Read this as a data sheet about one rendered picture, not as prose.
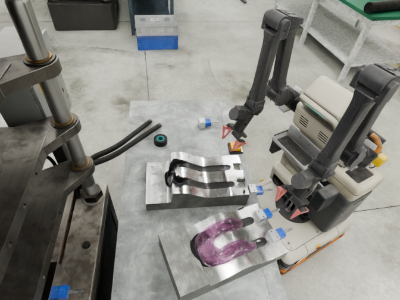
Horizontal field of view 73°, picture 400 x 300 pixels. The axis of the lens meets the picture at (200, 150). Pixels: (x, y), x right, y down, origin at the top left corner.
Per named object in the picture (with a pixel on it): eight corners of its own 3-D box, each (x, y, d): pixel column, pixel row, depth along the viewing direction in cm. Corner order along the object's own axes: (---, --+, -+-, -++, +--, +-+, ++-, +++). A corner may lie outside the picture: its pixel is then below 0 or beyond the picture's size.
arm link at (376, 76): (425, 66, 74) (392, 49, 79) (390, 84, 70) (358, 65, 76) (361, 162, 109) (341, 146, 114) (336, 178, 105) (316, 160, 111)
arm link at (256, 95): (294, 19, 97) (274, 8, 103) (281, 21, 95) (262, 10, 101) (265, 113, 129) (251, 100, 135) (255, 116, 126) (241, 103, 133)
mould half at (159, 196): (236, 165, 156) (240, 149, 146) (246, 204, 139) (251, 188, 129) (147, 169, 150) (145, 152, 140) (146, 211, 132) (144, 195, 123)
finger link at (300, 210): (290, 224, 110) (305, 209, 105) (278, 210, 114) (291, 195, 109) (298, 221, 114) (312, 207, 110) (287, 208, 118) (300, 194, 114)
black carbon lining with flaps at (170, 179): (229, 166, 146) (231, 154, 140) (235, 190, 136) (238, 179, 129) (164, 169, 142) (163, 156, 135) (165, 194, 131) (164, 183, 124)
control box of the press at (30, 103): (112, 211, 220) (53, 27, 113) (108, 247, 199) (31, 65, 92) (84, 212, 217) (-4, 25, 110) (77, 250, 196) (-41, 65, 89)
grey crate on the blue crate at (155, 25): (175, 24, 423) (175, 14, 412) (178, 36, 396) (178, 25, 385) (135, 24, 413) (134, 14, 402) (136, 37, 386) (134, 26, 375)
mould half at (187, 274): (254, 209, 137) (259, 197, 129) (284, 256, 121) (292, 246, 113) (159, 244, 121) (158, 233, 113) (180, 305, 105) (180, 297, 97)
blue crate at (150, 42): (175, 37, 439) (175, 24, 423) (178, 50, 411) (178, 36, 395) (136, 38, 428) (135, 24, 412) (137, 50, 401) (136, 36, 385)
